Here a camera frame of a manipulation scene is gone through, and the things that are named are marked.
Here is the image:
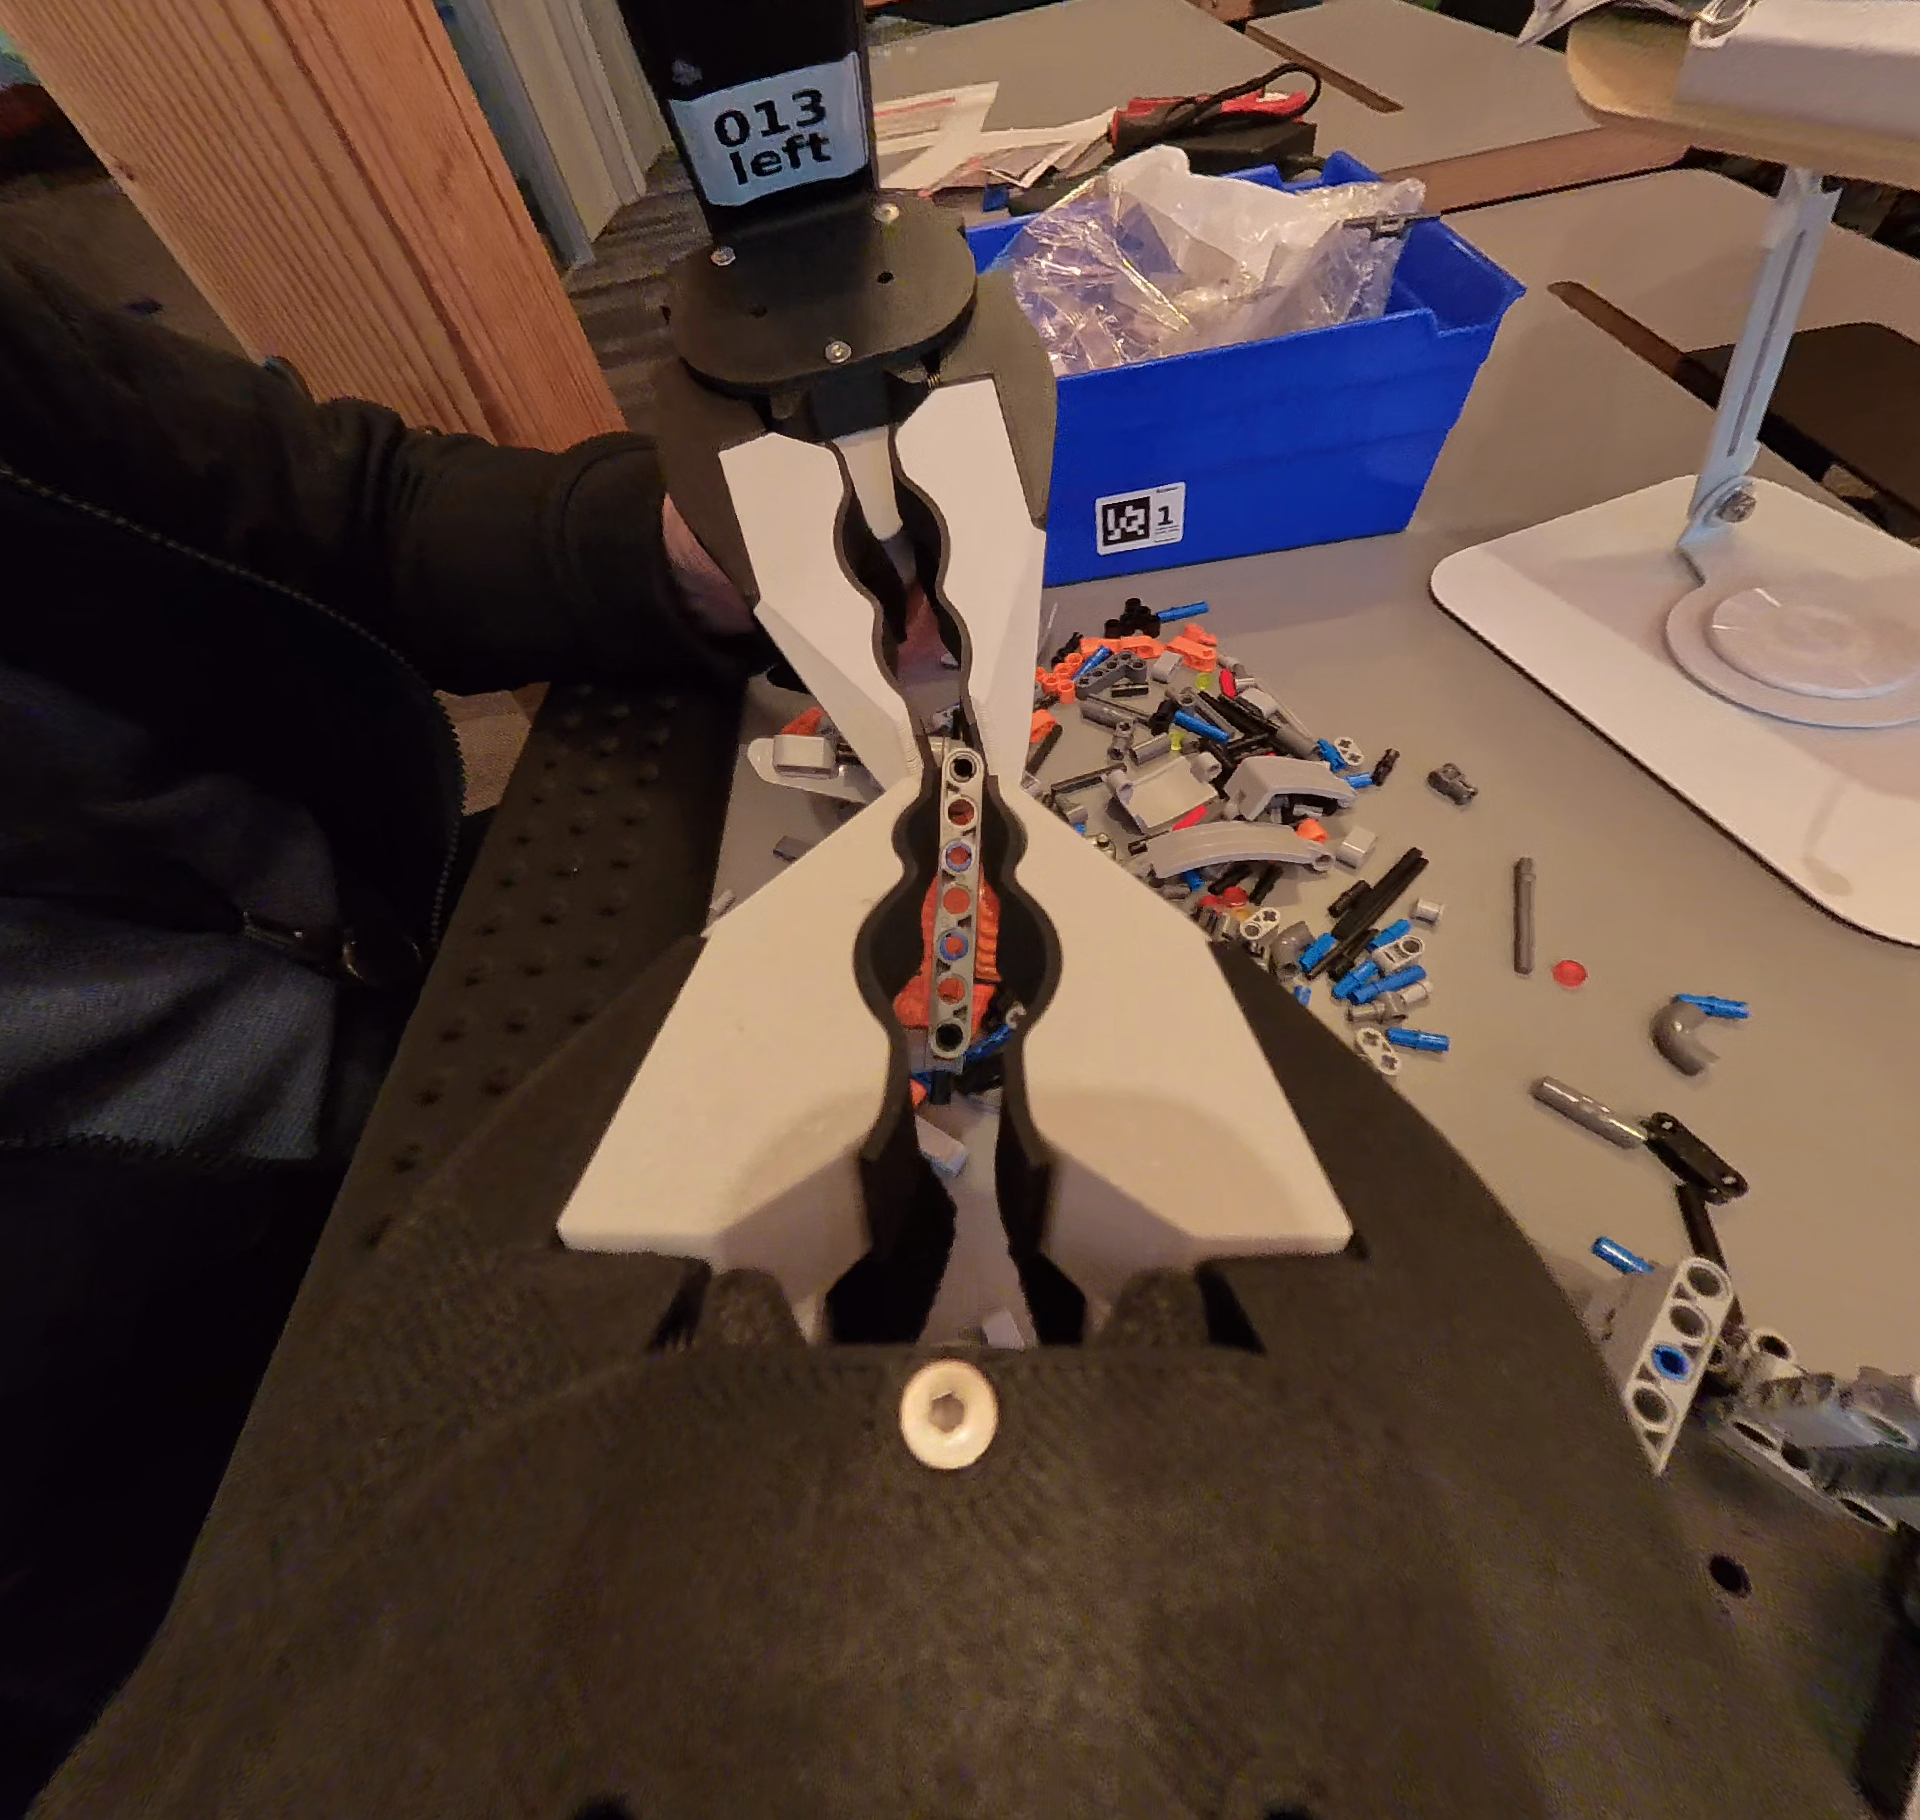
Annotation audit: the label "person's left hand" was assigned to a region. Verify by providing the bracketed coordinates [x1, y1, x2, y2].
[664, 502, 763, 640]

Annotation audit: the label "pile of small building pieces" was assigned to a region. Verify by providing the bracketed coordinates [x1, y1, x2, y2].
[752, 596, 1772, 1282]

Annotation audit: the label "red and black tool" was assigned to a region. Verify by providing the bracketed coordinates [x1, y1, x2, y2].
[1119, 80, 1322, 151]

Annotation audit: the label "loose paper sheets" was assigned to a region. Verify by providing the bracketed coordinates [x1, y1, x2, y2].
[870, 80, 1012, 191]

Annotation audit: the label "blue plastic bin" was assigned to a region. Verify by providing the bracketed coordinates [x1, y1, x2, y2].
[966, 154, 1528, 584]

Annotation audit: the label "person's left forearm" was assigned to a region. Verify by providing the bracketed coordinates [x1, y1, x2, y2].
[0, 260, 708, 706]

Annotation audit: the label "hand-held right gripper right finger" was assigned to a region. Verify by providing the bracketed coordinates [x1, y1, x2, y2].
[973, 778, 1350, 1336]

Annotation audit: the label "clear plastic bag with pieces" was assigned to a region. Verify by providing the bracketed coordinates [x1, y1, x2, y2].
[1004, 147, 1429, 375]

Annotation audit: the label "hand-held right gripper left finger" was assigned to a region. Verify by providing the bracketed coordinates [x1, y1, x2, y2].
[568, 778, 946, 1336]

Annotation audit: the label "grey building kit robot assembly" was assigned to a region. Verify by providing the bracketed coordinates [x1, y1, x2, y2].
[1592, 1255, 1920, 1537]

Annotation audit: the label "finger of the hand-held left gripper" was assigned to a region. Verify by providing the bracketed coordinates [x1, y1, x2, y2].
[894, 381, 1054, 775]
[721, 433, 957, 802]

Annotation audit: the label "black perforated mat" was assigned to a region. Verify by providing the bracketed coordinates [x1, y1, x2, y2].
[301, 687, 758, 1313]

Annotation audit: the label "orange and grey wing assembly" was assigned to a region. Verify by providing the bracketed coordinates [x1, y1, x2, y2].
[885, 740, 1040, 1100]

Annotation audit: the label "white booklet stand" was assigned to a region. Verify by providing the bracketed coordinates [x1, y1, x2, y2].
[1434, 0, 1920, 946]

